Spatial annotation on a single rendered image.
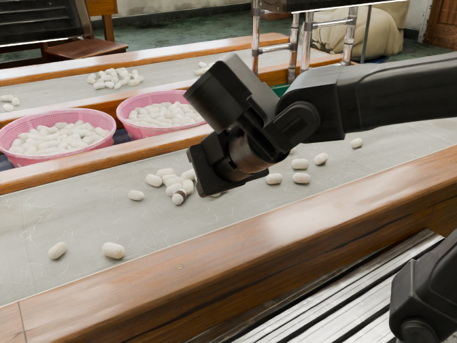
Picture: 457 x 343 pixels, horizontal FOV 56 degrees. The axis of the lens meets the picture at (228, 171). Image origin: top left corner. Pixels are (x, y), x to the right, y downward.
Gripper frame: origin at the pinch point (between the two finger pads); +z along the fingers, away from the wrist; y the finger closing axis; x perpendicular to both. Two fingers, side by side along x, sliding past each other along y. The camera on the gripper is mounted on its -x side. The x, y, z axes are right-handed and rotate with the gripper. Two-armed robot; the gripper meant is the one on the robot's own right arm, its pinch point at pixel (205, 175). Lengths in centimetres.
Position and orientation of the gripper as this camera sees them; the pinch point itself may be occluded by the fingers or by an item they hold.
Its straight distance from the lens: 64.3
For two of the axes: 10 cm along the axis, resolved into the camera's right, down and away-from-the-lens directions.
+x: 3.2, 9.4, -0.9
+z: -4.1, 2.2, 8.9
